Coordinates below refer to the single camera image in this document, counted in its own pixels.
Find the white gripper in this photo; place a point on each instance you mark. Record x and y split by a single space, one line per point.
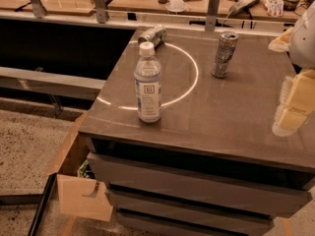
304 43

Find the silver redbull can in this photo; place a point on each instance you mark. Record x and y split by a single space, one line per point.
226 48

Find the silver can lying down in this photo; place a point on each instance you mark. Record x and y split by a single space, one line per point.
156 35

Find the colourful snack packet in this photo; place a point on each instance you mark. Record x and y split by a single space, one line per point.
274 8

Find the black mesh cup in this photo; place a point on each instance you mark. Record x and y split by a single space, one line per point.
290 5

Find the grey handheld device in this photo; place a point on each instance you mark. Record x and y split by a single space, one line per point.
238 6

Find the grey drawer cabinet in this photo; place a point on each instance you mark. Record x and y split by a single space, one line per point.
211 165

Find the white bowl on bench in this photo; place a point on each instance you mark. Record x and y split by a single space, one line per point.
175 6

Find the clear plastic water bottle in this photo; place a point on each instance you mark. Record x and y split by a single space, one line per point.
147 75

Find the open cardboard box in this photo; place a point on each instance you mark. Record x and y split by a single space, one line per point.
77 195

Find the right metal bracket post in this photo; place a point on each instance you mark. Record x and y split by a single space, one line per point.
212 14

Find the metal bracket post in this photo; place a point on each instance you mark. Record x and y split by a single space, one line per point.
38 9
212 14
101 11

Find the middle metal bracket post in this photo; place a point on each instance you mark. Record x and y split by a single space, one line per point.
101 11

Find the left metal bracket post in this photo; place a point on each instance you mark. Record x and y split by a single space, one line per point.
38 9

